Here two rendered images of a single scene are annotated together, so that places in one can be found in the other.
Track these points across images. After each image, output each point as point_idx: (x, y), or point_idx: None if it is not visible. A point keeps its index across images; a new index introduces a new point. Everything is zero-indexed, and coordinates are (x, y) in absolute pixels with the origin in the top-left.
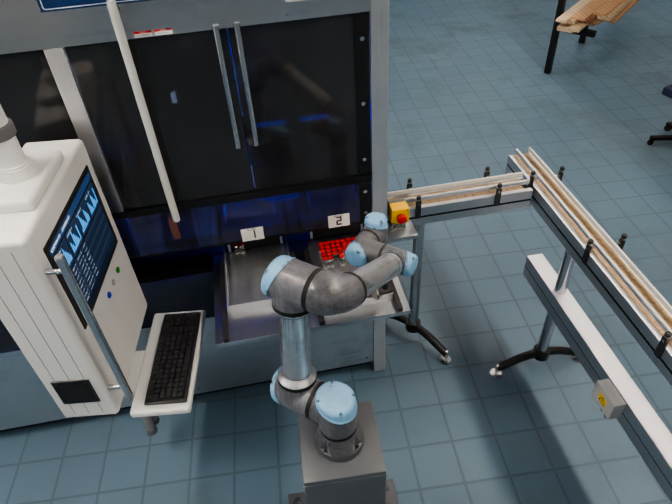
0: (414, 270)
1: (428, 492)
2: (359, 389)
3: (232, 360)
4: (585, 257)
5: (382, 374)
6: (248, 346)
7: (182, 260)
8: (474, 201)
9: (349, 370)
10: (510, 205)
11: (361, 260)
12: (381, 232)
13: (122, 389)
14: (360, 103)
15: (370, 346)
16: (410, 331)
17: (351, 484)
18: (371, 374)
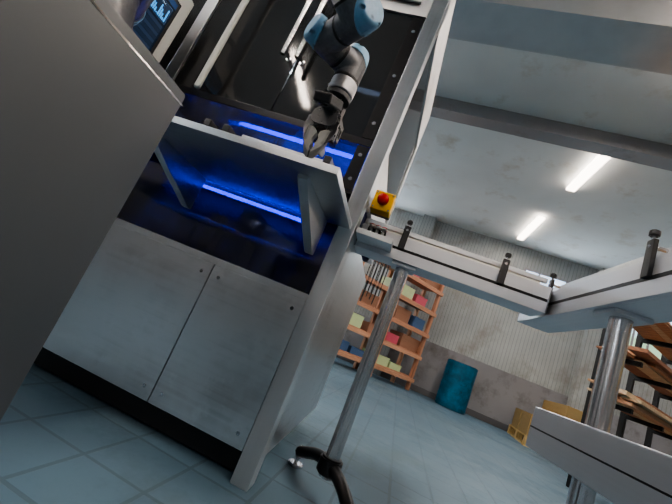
0: (372, 17)
1: None
2: (186, 478)
3: (100, 306)
4: (647, 261)
5: (237, 492)
6: (131, 294)
7: None
8: (472, 263)
9: (200, 460)
10: (518, 295)
11: (318, 17)
12: (356, 52)
13: None
14: (391, 75)
15: (254, 409)
16: (320, 469)
17: None
18: (222, 481)
